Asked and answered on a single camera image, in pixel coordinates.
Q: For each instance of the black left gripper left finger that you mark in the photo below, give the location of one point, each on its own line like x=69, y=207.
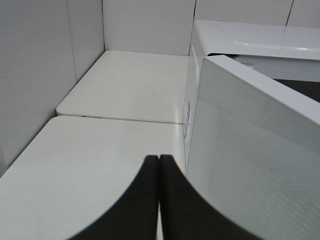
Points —
x=134, y=216

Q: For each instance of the white microwave oven body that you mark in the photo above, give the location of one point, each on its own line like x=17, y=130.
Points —
x=288, y=55

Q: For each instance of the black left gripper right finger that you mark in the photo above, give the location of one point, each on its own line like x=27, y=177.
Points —
x=185, y=215

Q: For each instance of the white microwave door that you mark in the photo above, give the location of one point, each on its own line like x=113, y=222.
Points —
x=254, y=153

